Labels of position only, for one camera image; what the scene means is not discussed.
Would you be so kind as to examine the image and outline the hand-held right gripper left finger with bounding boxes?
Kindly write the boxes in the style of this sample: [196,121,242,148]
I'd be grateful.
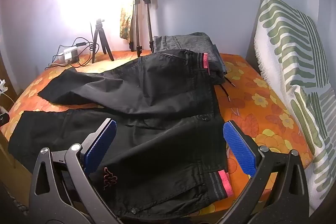
[28,118,124,224]

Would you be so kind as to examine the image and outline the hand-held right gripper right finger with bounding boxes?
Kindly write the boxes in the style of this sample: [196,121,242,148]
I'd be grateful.
[215,120,311,224]

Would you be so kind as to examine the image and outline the black pants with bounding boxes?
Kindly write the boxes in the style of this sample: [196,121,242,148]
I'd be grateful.
[8,49,234,216]

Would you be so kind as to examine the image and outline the grey folded pants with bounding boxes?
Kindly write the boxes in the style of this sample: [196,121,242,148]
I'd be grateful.
[152,32,235,102]

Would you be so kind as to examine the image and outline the orange floral bed sheet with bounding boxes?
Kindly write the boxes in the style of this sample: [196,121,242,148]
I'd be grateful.
[0,49,314,215]

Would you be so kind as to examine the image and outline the white power strip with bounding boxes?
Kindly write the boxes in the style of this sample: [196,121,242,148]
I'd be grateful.
[59,47,79,63]

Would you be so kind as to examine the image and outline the small black tripod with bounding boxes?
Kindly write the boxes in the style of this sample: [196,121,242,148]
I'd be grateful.
[91,19,115,64]

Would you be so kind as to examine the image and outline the floral hanging cloth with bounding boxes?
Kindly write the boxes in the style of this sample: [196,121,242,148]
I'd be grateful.
[119,1,134,39]

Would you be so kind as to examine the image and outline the tall tripod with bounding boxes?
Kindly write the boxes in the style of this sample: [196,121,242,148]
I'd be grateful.
[129,0,155,58]

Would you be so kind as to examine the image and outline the brown wooden bed frame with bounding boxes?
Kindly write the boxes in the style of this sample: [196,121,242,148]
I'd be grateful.
[0,132,33,206]

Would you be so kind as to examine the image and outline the power strip with cables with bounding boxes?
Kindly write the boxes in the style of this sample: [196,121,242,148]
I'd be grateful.
[49,37,96,68]

